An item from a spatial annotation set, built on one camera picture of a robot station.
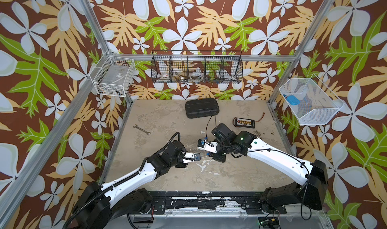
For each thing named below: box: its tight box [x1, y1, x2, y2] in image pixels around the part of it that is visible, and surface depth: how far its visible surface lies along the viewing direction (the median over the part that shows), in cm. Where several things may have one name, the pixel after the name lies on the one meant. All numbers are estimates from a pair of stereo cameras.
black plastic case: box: [185, 97, 220, 119], surface depth 111 cm
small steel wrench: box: [133, 124, 152, 136], surface depth 106 cm
